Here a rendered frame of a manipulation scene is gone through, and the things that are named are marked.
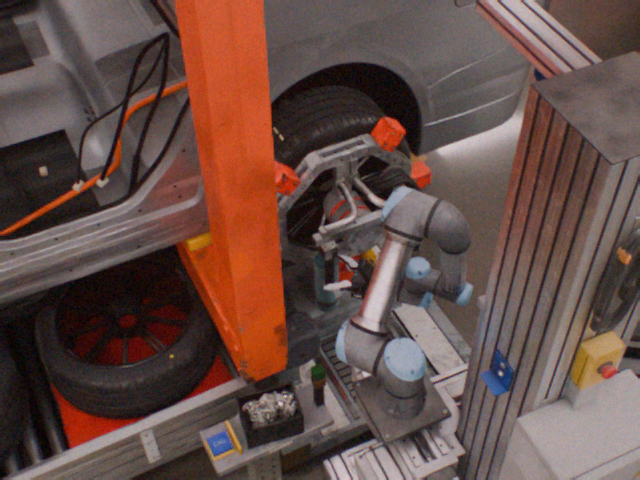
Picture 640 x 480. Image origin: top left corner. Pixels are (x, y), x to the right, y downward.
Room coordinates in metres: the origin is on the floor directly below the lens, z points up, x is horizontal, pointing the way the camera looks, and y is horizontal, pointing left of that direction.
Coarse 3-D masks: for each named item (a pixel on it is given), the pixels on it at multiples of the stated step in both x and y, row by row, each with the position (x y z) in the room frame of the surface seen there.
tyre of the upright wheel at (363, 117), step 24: (288, 96) 2.34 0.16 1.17; (312, 96) 2.34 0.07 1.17; (336, 96) 2.34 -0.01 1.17; (360, 96) 2.41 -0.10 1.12; (288, 120) 2.23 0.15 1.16; (312, 120) 2.21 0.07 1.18; (336, 120) 2.20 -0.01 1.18; (360, 120) 2.23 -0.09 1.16; (288, 144) 2.13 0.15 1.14; (312, 144) 2.13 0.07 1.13
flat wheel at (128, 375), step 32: (160, 256) 2.18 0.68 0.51; (64, 288) 2.02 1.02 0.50; (96, 288) 2.04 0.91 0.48; (128, 288) 2.04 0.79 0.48; (160, 288) 2.14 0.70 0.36; (192, 288) 2.02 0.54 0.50; (64, 320) 1.91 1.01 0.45; (160, 320) 1.89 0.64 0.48; (192, 320) 1.87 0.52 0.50; (64, 352) 1.73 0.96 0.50; (96, 352) 1.74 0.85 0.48; (160, 352) 1.73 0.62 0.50; (192, 352) 1.74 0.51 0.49; (64, 384) 1.64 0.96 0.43; (96, 384) 1.60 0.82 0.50; (128, 384) 1.60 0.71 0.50; (160, 384) 1.63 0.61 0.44; (192, 384) 1.71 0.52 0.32; (128, 416) 1.59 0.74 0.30
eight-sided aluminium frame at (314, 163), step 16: (352, 144) 2.16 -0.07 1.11; (368, 144) 2.15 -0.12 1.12; (304, 160) 2.09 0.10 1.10; (320, 160) 2.07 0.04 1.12; (336, 160) 2.08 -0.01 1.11; (384, 160) 2.17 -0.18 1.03; (400, 160) 2.20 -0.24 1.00; (304, 176) 2.03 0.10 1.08; (288, 208) 2.00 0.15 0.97; (384, 224) 2.18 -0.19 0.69; (288, 256) 1.99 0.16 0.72; (304, 256) 2.02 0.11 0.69; (352, 256) 2.11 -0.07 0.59
